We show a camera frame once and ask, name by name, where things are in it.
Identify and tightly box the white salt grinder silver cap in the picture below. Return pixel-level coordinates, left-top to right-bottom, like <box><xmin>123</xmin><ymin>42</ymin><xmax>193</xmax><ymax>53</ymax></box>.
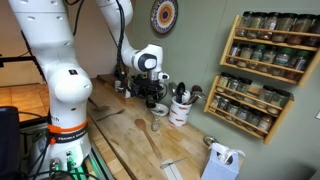
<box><xmin>123</xmin><ymin>87</ymin><xmax>132</xmax><ymax>100</ymax></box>

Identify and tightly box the black box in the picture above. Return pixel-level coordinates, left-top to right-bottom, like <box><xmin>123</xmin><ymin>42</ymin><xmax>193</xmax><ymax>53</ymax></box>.
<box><xmin>0</xmin><ymin>105</ymin><xmax>21</xmax><ymax>174</ymax></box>

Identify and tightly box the small flat wooden spatula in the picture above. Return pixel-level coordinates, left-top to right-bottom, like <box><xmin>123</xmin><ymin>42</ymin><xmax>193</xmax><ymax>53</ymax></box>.
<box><xmin>164</xmin><ymin>127</ymin><xmax>183</xmax><ymax>143</ymax></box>

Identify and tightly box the large wooden spoon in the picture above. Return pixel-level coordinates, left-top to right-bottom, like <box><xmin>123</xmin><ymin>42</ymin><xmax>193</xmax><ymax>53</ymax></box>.
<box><xmin>134</xmin><ymin>118</ymin><xmax>163</xmax><ymax>160</ymax></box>

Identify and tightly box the wooden wall spice rack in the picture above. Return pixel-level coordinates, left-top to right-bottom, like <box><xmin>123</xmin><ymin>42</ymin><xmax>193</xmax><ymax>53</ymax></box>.
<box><xmin>219</xmin><ymin>13</ymin><xmax>320</xmax><ymax>88</ymax></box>
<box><xmin>203</xmin><ymin>74</ymin><xmax>296</xmax><ymax>145</ymax></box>

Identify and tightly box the black kitchen utensil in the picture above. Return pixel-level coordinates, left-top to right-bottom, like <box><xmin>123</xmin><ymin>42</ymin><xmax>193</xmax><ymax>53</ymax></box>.
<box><xmin>175</xmin><ymin>81</ymin><xmax>186</xmax><ymax>104</ymax></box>

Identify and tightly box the decorative painted wall plate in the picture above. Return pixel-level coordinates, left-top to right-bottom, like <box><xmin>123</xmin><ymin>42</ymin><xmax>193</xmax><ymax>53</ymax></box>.
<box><xmin>149</xmin><ymin>0</ymin><xmax>179</xmax><ymax>35</ymax></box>

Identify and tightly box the white paper carton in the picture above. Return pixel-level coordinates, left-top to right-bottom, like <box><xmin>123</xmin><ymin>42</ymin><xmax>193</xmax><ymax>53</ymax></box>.
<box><xmin>200</xmin><ymin>142</ymin><xmax>247</xmax><ymax>180</ymax></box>

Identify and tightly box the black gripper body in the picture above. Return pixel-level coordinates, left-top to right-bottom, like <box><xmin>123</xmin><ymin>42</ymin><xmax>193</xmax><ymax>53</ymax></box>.
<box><xmin>131</xmin><ymin>71</ymin><xmax>166</xmax><ymax>100</ymax></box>

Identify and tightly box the silver metal utensil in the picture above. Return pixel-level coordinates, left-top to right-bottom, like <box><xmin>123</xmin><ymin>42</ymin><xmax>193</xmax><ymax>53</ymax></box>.
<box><xmin>189</xmin><ymin>92</ymin><xmax>208</xmax><ymax>105</ymax></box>

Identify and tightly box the white utensil crock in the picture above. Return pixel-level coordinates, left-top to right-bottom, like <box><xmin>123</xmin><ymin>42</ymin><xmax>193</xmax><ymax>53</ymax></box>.
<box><xmin>168</xmin><ymin>95</ymin><xmax>193</xmax><ymax>127</ymax></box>

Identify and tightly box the black cable bundle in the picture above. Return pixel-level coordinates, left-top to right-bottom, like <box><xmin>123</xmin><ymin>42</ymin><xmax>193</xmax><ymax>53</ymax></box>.
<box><xmin>18</xmin><ymin>128</ymin><xmax>51</xmax><ymax>180</ymax></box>

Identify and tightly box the brown wooden utensil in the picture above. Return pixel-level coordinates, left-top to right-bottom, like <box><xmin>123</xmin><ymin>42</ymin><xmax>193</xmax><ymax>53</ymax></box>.
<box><xmin>186</xmin><ymin>84</ymin><xmax>203</xmax><ymax>105</ymax></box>

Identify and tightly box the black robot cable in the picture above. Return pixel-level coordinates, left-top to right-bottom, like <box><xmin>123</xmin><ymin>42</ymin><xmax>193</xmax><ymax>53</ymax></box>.
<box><xmin>113</xmin><ymin>0</ymin><xmax>128</xmax><ymax>79</ymax></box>

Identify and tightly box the clear glass spice bottle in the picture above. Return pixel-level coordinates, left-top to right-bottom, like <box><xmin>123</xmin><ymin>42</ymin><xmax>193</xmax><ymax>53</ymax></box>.
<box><xmin>150</xmin><ymin>111</ymin><xmax>161</xmax><ymax>132</ymax></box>

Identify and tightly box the glass spice jar green lid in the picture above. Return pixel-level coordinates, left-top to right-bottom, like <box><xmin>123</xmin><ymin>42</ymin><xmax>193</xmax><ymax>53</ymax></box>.
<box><xmin>286</xmin><ymin>49</ymin><xmax>313</xmax><ymax>81</ymax></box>
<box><xmin>248</xmin><ymin>44</ymin><xmax>267</xmax><ymax>70</ymax></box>
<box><xmin>270</xmin><ymin>47</ymin><xmax>294</xmax><ymax>77</ymax></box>

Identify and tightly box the white ceramic bowl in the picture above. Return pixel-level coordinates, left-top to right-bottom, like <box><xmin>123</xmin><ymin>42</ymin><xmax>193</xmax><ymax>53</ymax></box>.
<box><xmin>148</xmin><ymin>103</ymin><xmax>170</xmax><ymax>118</ymax></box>

